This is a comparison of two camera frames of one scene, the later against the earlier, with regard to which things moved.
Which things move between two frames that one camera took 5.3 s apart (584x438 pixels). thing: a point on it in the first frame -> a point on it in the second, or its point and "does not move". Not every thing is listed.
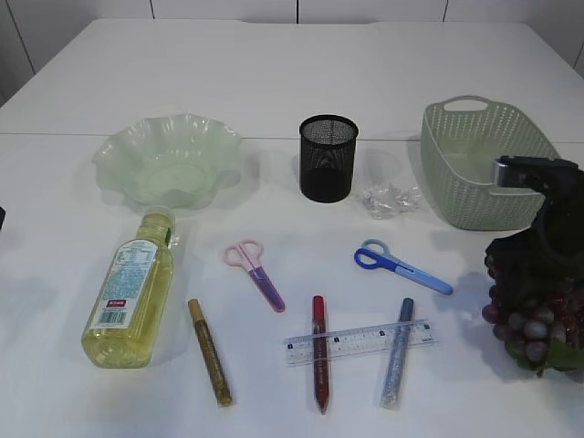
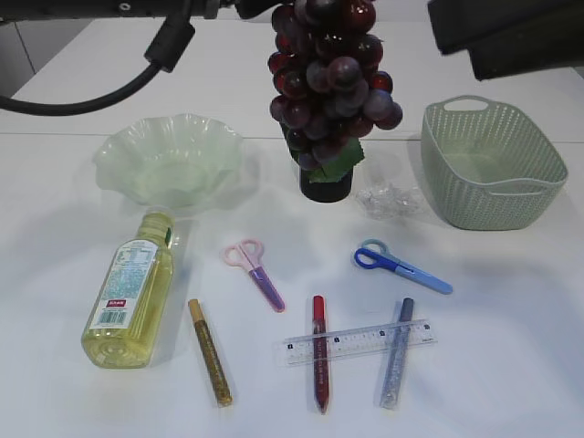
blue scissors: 375,252 does not move
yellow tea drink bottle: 126,323 does not move
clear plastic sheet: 389,200 does not move
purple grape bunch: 548,335 -> 328,89
